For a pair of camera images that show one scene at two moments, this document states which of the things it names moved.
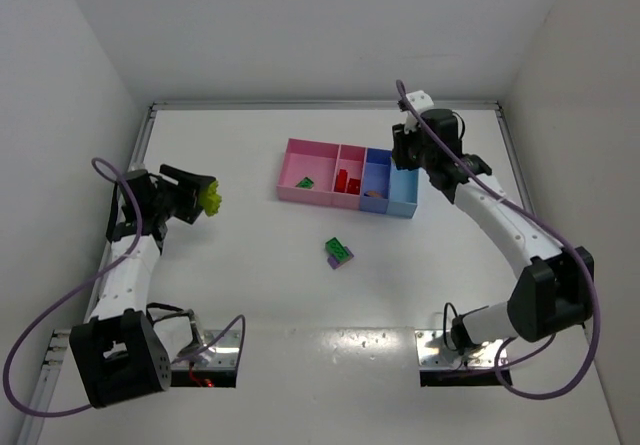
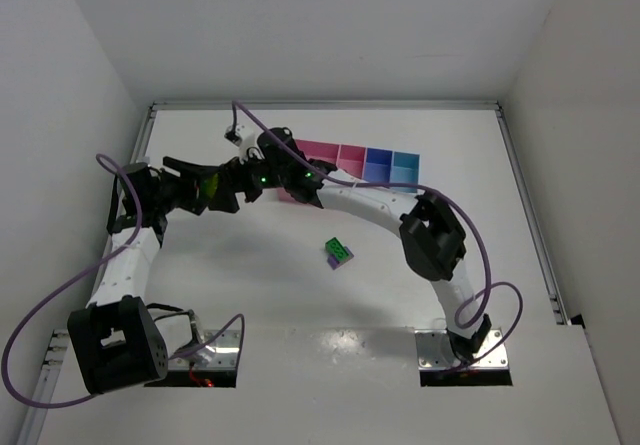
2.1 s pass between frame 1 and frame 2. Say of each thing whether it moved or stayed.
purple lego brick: stayed
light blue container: stayed
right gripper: moved
